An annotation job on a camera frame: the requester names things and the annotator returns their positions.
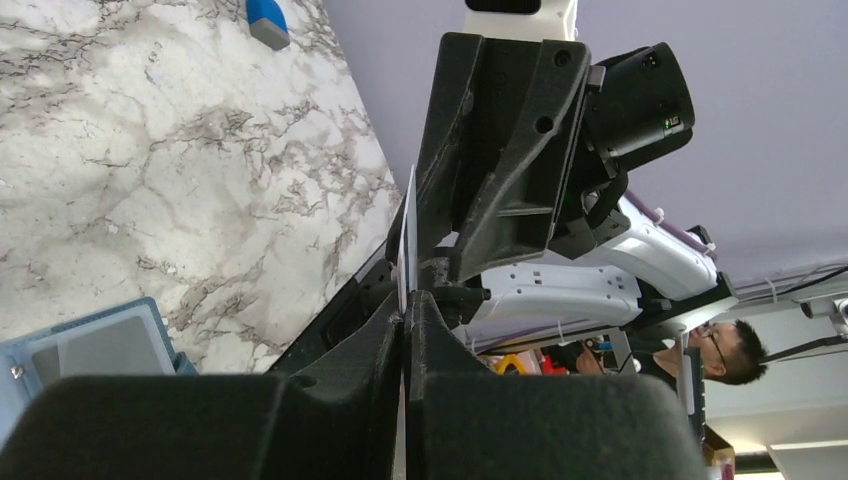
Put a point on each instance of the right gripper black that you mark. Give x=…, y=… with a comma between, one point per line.
x=494, y=153

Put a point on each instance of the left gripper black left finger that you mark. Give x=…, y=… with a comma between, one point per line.
x=334, y=419

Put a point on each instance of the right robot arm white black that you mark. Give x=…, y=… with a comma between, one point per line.
x=655, y=278

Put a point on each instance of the small blue grey block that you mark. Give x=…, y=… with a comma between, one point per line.
x=267, y=23

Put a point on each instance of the grey card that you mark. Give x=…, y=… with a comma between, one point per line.
x=124, y=347

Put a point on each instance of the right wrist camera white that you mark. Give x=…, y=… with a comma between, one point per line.
x=525, y=20

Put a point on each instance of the blue leather card holder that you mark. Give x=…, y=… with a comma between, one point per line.
x=19, y=381

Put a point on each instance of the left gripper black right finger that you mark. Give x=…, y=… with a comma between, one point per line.
x=463, y=421

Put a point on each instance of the white credit card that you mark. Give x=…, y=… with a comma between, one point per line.
x=407, y=261

